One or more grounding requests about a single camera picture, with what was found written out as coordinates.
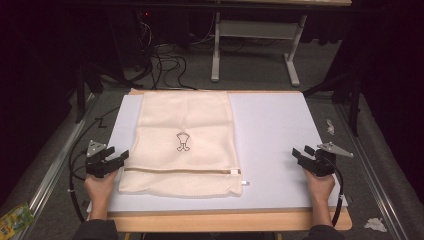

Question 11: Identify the white metal desk frame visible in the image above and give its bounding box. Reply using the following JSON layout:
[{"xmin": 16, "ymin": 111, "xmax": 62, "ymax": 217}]
[{"xmin": 210, "ymin": 11, "xmax": 308, "ymax": 88}]

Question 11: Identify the tangle of black floor cables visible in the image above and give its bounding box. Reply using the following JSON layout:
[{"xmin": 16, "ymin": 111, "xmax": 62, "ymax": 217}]
[{"xmin": 131, "ymin": 41, "xmax": 198, "ymax": 92}]

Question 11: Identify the large crumpled white tissue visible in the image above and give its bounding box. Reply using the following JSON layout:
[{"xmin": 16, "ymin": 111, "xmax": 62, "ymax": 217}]
[{"xmin": 363, "ymin": 217, "xmax": 389, "ymax": 234}]

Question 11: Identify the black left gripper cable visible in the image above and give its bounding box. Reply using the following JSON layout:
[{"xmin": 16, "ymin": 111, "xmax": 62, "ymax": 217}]
[{"xmin": 67, "ymin": 146, "xmax": 89, "ymax": 224}]

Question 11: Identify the metal floor rail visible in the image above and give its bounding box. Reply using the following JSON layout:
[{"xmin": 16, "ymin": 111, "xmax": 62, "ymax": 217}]
[
  {"xmin": 18, "ymin": 93, "xmax": 101, "ymax": 240},
  {"xmin": 333, "ymin": 99, "xmax": 403, "ymax": 240}
]

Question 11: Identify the green printed packet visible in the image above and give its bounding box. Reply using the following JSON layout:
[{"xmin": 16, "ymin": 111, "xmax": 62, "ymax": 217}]
[{"xmin": 0, "ymin": 201, "xmax": 36, "ymax": 240}]

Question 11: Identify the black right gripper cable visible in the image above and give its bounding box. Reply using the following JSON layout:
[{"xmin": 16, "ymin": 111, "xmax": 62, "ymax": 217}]
[{"xmin": 328, "ymin": 155, "xmax": 345, "ymax": 228}]

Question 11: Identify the person's right hand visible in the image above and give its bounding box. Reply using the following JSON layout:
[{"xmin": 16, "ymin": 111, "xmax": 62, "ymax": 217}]
[{"xmin": 302, "ymin": 168, "xmax": 336, "ymax": 202}]

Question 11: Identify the person's left hand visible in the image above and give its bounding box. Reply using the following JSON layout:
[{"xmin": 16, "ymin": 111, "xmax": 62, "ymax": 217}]
[{"xmin": 83, "ymin": 169, "xmax": 120, "ymax": 202}]

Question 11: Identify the cream mesh laundry bag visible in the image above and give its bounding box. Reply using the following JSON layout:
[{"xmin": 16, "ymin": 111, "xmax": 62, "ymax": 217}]
[{"xmin": 118, "ymin": 90, "xmax": 251, "ymax": 198}]

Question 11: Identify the black stand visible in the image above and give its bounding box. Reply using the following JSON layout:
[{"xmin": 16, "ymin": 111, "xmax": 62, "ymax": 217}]
[
  {"xmin": 73, "ymin": 61, "xmax": 105, "ymax": 125},
  {"xmin": 302, "ymin": 70, "xmax": 364, "ymax": 138}
]

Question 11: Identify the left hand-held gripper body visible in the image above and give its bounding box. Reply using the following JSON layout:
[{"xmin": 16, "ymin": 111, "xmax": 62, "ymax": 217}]
[{"xmin": 84, "ymin": 139, "xmax": 117, "ymax": 179}]

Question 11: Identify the white board mat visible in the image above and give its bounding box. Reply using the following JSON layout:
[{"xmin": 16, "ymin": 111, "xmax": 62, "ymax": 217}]
[{"xmin": 87, "ymin": 92, "xmax": 348, "ymax": 213}]

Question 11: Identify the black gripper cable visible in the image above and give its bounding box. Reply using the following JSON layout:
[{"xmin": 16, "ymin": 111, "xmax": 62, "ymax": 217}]
[
  {"xmin": 328, "ymin": 155, "xmax": 345, "ymax": 228},
  {"xmin": 67, "ymin": 146, "xmax": 89, "ymax": 224}
]

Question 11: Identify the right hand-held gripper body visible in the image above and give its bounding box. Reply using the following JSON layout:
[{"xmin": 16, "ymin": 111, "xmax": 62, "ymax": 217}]
[{"xmin": 299, "ymin": 141, "xmax": 355, "ymax": 178}]

